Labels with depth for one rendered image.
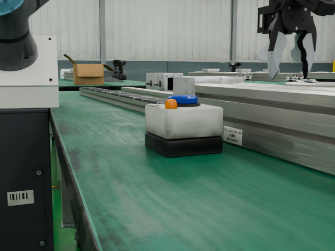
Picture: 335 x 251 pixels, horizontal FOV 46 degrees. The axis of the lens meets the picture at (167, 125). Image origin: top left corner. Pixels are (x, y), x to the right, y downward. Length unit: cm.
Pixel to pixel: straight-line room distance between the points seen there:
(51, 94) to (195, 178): 82
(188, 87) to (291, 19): 26
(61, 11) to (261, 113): 1136
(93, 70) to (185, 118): 239
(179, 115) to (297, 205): 20
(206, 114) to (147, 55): 1161
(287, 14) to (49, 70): 69
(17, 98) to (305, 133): 87
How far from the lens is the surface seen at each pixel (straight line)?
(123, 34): 1197
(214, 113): 50
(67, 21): 1181
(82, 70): 285
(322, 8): 77
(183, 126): 48
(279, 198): 35
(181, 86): 71
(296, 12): 84
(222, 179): 40
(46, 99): 117
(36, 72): 120
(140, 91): 157
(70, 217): 209
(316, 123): 44
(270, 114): 50
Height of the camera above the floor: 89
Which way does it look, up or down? 8 degrees down
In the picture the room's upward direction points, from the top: straight up
